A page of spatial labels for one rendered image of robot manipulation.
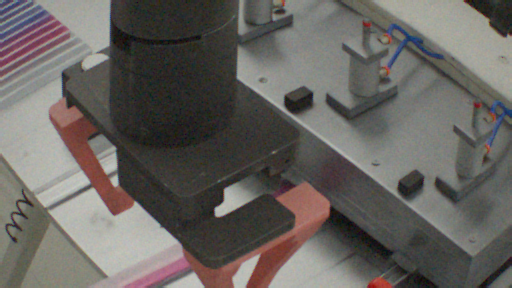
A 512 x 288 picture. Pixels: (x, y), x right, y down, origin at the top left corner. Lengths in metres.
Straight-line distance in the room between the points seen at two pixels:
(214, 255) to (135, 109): 0.07
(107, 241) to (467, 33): 0.32
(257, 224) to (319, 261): 0.29
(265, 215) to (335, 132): 0.29
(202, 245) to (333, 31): 0.42
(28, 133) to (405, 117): 0.29
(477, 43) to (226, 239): 0.43
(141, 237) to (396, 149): 0.18
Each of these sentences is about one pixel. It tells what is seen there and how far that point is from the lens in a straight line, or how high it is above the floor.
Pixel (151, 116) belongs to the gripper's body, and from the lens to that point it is 0.51.
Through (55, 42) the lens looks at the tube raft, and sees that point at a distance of 0.99.
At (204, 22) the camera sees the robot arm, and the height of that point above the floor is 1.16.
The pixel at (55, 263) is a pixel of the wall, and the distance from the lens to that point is 3.14.
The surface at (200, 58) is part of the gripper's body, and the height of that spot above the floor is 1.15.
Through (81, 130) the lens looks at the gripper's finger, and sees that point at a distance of 0.59.
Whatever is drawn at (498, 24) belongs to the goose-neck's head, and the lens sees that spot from 0.74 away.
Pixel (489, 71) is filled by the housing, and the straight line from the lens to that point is 0.86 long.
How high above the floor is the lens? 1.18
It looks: 6 degrees down
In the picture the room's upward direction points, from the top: 33 degrees clockwise
